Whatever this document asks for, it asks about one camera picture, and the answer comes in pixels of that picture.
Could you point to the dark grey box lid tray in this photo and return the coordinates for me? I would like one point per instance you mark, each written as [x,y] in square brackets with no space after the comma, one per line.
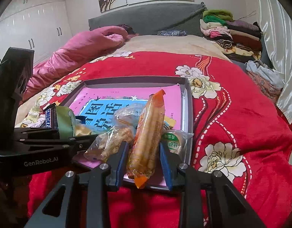
[187,114]

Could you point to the beige bed sheet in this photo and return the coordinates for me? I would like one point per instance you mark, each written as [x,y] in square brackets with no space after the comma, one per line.
[172,45]

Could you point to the white satin curtain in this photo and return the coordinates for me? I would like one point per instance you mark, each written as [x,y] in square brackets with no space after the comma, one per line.
[279,40]

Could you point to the pink duvet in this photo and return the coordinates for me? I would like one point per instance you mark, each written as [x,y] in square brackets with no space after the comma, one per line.
[72,57]

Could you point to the pink floral cloth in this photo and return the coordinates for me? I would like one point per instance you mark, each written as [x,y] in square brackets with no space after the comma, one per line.
[267,87]

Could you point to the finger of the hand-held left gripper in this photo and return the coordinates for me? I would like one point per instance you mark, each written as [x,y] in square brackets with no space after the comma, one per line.
[82,143]
[36,133]

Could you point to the orange rice cracker packet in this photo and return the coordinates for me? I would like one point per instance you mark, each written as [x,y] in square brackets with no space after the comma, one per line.
[146,142]

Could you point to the pink and blue book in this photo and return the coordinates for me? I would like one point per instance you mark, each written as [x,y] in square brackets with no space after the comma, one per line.
[101,92]

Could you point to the white wardrobe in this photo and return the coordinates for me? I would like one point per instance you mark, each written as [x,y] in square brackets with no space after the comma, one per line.
[29,23]

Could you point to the blue patterned pillow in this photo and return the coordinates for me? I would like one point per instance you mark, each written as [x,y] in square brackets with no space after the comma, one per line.
[172,33]

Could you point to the yellow snack packet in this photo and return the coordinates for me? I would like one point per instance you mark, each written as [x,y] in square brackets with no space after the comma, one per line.
[170,121]

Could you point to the grey headboard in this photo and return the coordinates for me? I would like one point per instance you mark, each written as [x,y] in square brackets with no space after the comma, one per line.
[150,19]

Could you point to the brown chocolate bar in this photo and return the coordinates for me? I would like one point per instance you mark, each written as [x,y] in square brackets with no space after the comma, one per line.
[49,118]

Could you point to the stack of folded clothes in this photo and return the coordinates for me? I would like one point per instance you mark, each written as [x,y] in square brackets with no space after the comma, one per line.
[241,40]

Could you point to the blue snack packet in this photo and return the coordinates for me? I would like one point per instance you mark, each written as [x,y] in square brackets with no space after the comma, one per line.
[80,119]

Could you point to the dark maroon cloth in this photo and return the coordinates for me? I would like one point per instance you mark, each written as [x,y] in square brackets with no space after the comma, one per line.
[127,28]

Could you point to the green cake packet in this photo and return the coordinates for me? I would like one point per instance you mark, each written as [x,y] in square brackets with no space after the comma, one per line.
[65,121]

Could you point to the crumbly brown snack packet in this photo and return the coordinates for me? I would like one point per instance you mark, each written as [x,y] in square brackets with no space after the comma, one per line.
[110,142]

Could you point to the round pastry packet green label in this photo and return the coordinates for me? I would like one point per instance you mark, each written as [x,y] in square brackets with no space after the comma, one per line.
[175,143]

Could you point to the light blue cloth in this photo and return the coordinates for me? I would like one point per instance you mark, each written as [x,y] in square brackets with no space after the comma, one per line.
[267,73]

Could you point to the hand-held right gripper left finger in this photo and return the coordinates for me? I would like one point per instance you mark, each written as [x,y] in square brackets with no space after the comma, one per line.
[120,166]

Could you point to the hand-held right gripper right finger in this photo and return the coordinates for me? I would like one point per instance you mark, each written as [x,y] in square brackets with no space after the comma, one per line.
[166,166]

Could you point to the red floral blanket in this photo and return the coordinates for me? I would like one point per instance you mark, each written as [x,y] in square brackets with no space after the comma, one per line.
[243,114]

